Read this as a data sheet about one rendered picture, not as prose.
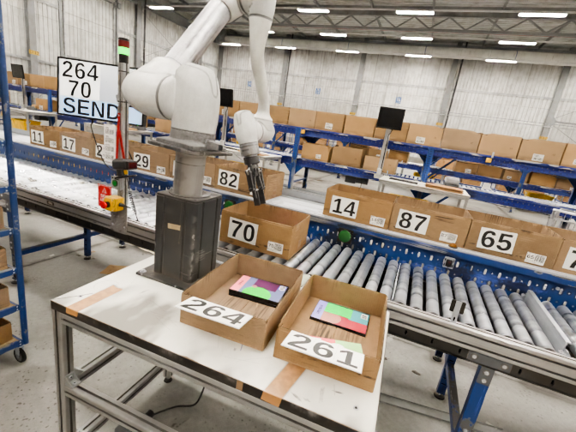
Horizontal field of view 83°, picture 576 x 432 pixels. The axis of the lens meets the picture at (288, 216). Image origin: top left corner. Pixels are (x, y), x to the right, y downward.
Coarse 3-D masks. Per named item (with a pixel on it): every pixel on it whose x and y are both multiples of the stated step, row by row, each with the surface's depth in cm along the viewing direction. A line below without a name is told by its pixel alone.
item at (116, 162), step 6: (114, 162) 165; (120, 162) 163; (126, 162) 162; (132, 162) 164; (114, 168) 166; (120, 168) 164; (126, 168) 163; (132, 168) 165; (120, 174) 167; (126, 174) 168
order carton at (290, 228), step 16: (224, 208) 166; (240, 208) 184; (256, 208) 190; (272, 208) 187; (224, 224) 166; (256, 224) 159; (272, 224) 156; (288, 224) 185; (304, 224) 171; (224, 240) 168; (256, 240) 161; (272, 240) 158; (288, 240) 155; (304, 240) 180; (288, 256) 157
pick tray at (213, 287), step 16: (240, 256) 132; (224, 272) 122; (240, 272) 134; (256, 272) 131; (272, 272) 129; (288, 272) 127; (192, 288) 102; (208, 288) 113; (224, 288) 121; (224, 304) 111; (240, 304) 112; (256, 304) 114; (288, 304) 111; (192, 320) 98; (208, 320) 96; (256, 320) 91; (272, 320) 94; (224, 336) 95; (240, 336) 93; (256, 336) 92; (272, 336) 99
